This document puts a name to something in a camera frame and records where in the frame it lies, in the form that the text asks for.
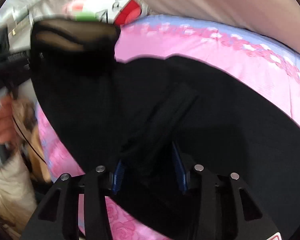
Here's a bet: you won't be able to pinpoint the black pants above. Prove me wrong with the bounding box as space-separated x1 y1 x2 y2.
30 18 300 239

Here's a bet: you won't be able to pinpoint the person's left hand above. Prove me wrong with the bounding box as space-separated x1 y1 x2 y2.
0 94 19 155

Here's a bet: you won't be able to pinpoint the cream fluffy sleeve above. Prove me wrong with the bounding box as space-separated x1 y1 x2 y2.
0 152 37 239

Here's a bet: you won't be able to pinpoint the white striped curtain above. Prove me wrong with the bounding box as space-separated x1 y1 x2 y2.
0 0 72 51

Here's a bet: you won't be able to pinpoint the green plush toy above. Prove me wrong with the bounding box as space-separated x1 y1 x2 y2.
75 11 99 22

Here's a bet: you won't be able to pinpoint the white red cartoon pillow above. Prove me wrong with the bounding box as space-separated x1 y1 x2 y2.
63 0 150 25

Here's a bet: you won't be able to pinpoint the pink floral bed sheet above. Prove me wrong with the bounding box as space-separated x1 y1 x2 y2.
38 21 300 239

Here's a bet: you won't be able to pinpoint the beige headboard cushion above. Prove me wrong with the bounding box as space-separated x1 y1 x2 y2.
144 0 300 53

